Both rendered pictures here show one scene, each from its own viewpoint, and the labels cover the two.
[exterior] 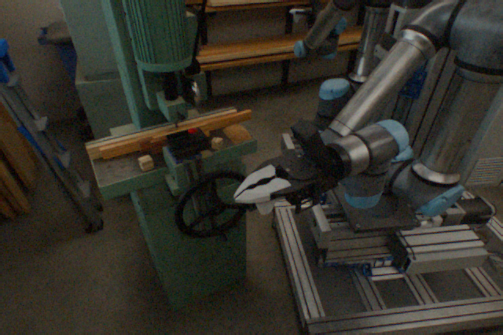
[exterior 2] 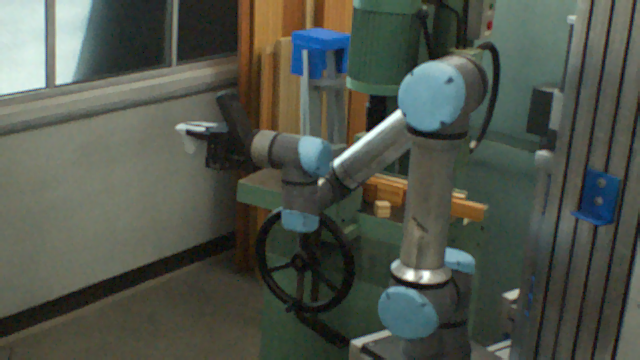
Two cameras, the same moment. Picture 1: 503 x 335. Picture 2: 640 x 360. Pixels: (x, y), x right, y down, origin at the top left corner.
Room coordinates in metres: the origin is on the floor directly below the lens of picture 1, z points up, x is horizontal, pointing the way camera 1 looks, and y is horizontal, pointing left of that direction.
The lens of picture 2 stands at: (-0.48, -1.91, 1.83)
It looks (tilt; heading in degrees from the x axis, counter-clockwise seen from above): 19 degrees down; 58
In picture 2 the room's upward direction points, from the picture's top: 5 degrees clockwise
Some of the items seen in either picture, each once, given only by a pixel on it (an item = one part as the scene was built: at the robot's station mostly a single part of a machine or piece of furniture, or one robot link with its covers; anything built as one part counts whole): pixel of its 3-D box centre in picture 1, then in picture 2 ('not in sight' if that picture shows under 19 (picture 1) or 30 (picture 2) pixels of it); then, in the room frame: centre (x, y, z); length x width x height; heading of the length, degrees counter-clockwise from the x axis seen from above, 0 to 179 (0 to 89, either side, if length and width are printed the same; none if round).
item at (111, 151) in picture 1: (183, 132); (377, 187); (1.07, 0.26, 0.92); 0.62 x 0.02 x 0.04; 120
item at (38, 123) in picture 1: (48, 151); (321, 189); (1.44, 1.13, 0.58); 0.27 x 0.25 x 1.16; 112
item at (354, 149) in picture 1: (343, 156); (268, 148); (0.48, -0.18, 1.22); 0.08 x 0.05 x 0.08; 29
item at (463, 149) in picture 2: (194, 86); (451, 148); (1.30, 0.24, 1.02); 0.09 x 0.07 x 0.12; 120
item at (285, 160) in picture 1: (309, 175); (235, 147); (0.44, -0.11, 1.21); 0.12 x 0.08 x 0.09; 119
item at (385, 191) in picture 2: (182, 136); (364, 186); (1.03, 0.26, 0.93); 0.22 x 0.01 x 0.06; 120
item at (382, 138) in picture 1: (375, 145); (301, 156); (0.51, -0.25, 1.22); 0.11 x 0.08 x 0.09; 119
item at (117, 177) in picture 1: (182, 159); (340, 210); (0.95, 0.25, 0.87); 0.61 x 0.30 x 0.06; 120
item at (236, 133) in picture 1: (236, 130); not in sight; (1.09, 0.05, 0.91); 0.12 x 0.09 x 0.03; 30
